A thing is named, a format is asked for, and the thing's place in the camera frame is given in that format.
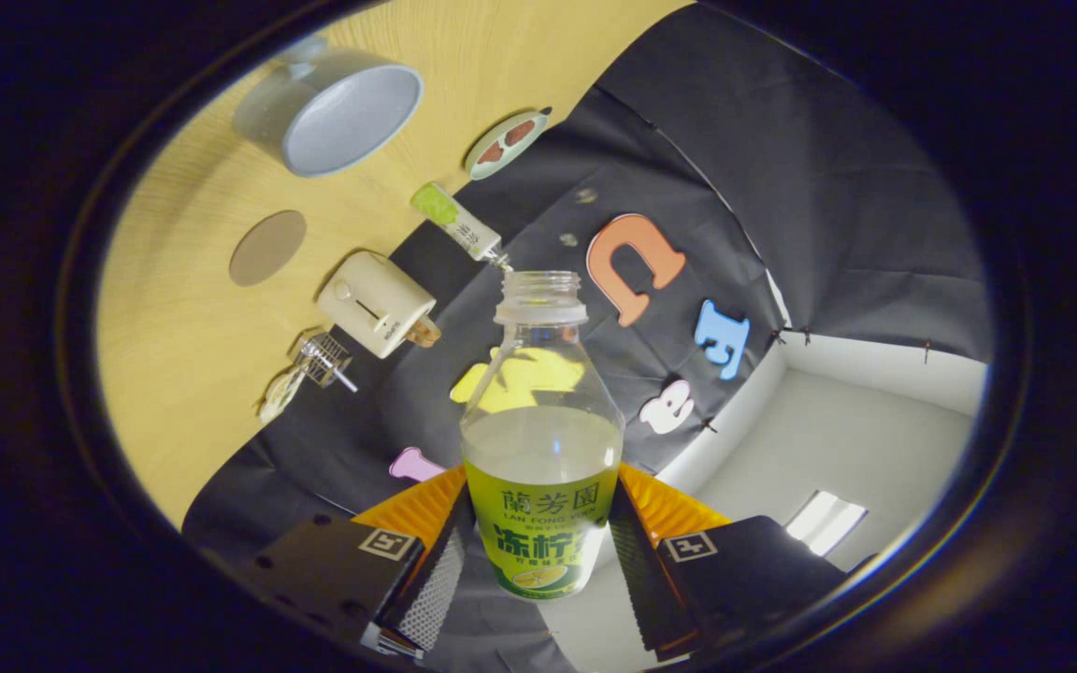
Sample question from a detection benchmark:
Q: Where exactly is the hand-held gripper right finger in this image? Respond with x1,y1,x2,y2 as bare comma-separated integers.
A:
609,463,855,660

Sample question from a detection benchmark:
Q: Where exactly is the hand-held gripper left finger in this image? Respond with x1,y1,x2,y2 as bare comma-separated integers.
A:
239,465,471,660

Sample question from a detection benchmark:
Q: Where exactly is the green label juice bottle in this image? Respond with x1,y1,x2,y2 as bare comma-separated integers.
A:
460,270,626,601

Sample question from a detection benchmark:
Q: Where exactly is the brown round coaster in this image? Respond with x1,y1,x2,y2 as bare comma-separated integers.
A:
228,209,308,287

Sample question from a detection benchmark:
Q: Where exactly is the white cup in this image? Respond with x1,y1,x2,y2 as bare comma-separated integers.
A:
232,36,424,179

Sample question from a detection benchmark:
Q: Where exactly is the slim white green drink bottle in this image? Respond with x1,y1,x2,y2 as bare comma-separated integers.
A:
410,181,513,272

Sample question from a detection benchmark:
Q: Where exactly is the ceiling light panel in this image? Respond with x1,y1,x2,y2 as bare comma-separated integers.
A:
784,490,869,558

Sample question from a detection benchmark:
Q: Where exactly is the metal spoon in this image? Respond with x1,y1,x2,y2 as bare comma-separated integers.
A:
300,341,359,394

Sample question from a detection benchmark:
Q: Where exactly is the white toaster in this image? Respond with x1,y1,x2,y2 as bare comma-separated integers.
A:
317,251,442,360

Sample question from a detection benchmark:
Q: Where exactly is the wooden table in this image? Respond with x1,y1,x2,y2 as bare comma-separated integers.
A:
94,0,694,529

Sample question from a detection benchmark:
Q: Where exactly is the pale green plate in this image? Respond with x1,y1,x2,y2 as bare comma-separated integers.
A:
464,107,553,181

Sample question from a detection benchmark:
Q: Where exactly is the metal wire utensil holder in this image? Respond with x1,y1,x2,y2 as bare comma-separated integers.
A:
294,332,353,389

